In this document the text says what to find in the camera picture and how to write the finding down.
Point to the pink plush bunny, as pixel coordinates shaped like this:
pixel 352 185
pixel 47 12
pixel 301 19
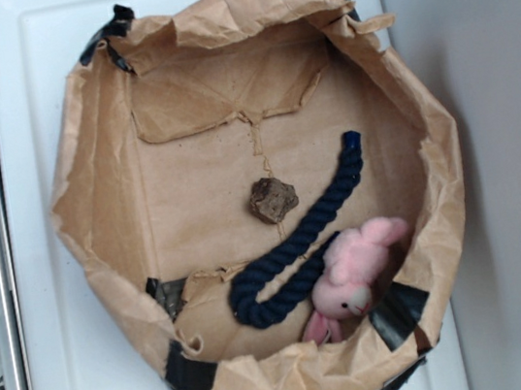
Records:
pixel 352 263

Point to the brown paper bag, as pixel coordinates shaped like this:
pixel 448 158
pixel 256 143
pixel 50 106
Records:
pixel 169 120

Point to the brown rock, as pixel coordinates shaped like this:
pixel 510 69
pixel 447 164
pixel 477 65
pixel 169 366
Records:
pixel 271 200

